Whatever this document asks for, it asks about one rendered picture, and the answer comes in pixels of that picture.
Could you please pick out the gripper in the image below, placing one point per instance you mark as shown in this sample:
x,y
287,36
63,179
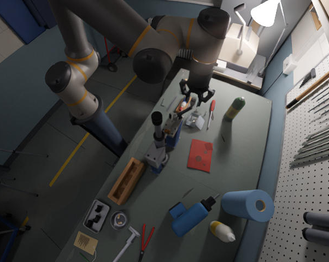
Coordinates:
x,y
200,76

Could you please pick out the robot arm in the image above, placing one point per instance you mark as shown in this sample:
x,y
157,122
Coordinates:
x,y
79,35

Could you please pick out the black clamp lever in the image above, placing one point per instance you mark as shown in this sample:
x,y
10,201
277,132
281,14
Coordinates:
x,y
181,112

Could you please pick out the white clamp on blue stand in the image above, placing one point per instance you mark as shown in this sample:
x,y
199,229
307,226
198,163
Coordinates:
x,y
173,128

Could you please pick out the grey blue fixture body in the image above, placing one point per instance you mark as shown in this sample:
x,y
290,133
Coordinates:
x,y
155,157

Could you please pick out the wooden rack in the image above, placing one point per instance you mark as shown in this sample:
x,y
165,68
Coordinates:
x,y
126,181

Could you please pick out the grey tube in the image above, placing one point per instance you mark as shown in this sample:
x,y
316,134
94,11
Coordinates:
x,y
321,234
323,218

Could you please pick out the wooden tool caddy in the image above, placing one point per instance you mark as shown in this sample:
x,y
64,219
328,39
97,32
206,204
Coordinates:
x,y
182,105

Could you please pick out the grey metal rod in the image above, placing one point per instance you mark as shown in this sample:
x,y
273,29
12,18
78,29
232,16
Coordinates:
x,y
171,103

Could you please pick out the shiny metal box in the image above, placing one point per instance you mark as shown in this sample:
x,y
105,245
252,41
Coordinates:
x,y
193,120

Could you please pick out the dark hex key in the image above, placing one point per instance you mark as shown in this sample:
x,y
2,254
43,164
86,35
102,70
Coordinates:
x,y
163,103

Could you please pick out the green bottle white cap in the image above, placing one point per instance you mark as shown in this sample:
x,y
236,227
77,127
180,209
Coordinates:
x,y
234,109

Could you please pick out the light wooden side table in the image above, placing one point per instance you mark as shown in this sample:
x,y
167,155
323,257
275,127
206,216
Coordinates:
x,y
243,77

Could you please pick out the red mat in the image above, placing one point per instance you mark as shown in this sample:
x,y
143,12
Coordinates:
x,y
200,157

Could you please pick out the red hand truck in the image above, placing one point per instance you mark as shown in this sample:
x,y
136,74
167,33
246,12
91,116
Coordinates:
x,y
110,58

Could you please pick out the white desk lamp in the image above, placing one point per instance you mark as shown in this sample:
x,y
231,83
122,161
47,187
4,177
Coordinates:
x,y
263,13

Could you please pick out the blue paper roll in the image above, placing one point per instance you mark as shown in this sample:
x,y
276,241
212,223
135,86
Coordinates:
x,y
243,204

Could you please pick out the dark thin rod set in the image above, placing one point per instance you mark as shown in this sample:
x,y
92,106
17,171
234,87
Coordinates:
x,y
321,94

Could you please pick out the blue jug black spout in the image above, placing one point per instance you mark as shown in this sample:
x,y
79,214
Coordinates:
x,y
189,221

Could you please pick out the grey green rod set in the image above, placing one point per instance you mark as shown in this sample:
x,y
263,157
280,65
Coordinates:
x,y
317,147

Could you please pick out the white bottle yellow band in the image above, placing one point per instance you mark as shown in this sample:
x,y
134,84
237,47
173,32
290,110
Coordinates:
x,y
222,230

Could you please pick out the white pegboard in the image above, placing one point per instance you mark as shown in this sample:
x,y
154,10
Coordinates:
x,y
304,185

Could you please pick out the round metal dish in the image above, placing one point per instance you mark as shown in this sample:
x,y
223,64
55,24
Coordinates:
x,y
119,219

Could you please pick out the black small part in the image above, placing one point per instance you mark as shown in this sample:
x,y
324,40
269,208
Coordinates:
x,y
90,223
98,208
96,219

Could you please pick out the grey parts tray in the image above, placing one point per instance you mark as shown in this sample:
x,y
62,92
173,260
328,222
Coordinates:
x,y
96,217

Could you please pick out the grey caliper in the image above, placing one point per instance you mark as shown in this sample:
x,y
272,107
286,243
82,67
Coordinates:
x,y
127,243

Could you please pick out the tan card with tag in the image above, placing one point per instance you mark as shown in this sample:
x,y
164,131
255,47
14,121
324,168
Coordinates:
x,y
85,241

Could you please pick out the blue cabinet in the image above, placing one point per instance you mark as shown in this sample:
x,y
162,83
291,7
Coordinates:
x,y
25,16

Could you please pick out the green pencil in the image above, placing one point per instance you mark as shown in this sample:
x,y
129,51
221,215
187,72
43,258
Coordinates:
x,y
84,257

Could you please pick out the blue cart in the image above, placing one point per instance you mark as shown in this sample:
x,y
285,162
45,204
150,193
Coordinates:
x,y
3,234

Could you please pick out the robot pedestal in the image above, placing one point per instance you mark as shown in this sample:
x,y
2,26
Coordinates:
x,y
107,128

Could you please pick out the white wall box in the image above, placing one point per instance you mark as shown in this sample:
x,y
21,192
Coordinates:
x,y
288,64

